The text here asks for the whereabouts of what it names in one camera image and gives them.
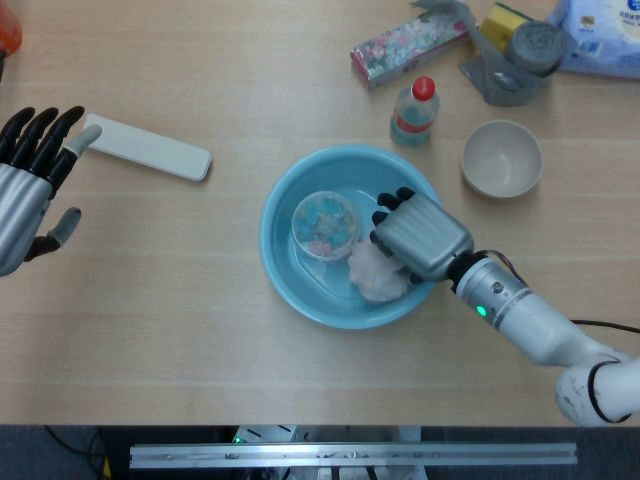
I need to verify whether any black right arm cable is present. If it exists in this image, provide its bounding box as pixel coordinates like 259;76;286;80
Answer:
569;319;640;334

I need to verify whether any orange plastic bucket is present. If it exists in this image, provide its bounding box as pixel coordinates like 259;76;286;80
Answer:
0;0;24;54

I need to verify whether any yellow scouring sponge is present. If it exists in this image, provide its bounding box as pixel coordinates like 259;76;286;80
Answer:
480;2;534;53

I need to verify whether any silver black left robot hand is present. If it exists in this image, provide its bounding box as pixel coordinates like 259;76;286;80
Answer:
0;105;104;277

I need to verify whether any clear tub of colourful clips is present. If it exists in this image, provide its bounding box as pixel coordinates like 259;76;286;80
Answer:
291;189;361;261

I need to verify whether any beige round bowl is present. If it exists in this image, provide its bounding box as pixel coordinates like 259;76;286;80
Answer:
460;119;545;200

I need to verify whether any light blue plastic basin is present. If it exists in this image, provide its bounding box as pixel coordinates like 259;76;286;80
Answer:
258;144;448;331

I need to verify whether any black floor cable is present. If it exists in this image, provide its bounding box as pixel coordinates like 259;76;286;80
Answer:
44;424;109;474

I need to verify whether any long white cutlery case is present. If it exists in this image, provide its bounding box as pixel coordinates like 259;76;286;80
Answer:
79;113;213;183

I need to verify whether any blue white tissue pack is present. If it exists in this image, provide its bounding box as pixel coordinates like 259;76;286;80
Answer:
544;0;640;80

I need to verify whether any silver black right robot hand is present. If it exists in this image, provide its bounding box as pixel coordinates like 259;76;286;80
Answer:
369;186;475;286

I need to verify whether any floral patterned long box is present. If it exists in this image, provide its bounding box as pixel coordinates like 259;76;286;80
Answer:
349;12;471;91

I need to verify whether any clear bottle with red cap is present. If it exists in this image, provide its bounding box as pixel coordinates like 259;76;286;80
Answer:
389;75;442;148

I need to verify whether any aluminium profile rail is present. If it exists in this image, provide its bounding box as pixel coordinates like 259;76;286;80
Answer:
128;441;579;470

